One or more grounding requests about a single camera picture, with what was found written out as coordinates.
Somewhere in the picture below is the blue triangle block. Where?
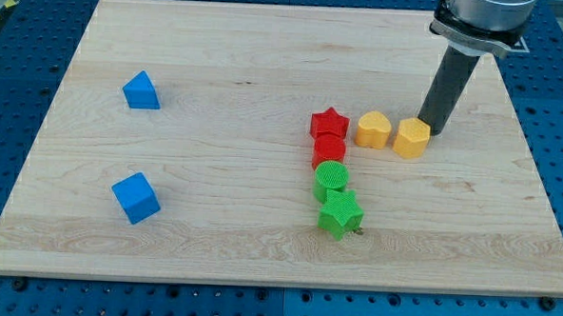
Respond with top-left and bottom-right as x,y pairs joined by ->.
123,70 -> 161,109

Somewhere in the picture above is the red cylinder block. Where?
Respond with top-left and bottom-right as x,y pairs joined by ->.
312,134 -> 347,170

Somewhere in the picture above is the green cylinder block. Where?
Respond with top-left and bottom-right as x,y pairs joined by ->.
312,160 -> 349,203

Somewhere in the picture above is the red star block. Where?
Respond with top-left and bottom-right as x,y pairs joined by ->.
309,107 -> 350,139

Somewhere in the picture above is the green star block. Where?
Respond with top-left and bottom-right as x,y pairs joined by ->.
318,189 -> 364,241

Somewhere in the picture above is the light wooden board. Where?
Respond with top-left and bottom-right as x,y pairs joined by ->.
0,0 -> 563,297

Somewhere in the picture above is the yellow heart block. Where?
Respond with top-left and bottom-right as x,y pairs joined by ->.
355,110 -> 392,149

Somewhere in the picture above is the yellow hexagon block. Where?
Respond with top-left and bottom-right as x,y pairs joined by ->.
392,117 -> 431,159

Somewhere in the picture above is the blue cube block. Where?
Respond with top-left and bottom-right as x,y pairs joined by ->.
111,172 -> 161,225

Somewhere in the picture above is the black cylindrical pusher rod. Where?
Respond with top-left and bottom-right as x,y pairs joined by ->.
417,47 -> 479,136

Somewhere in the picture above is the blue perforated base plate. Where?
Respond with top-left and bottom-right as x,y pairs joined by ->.
0,0 -> 563,316

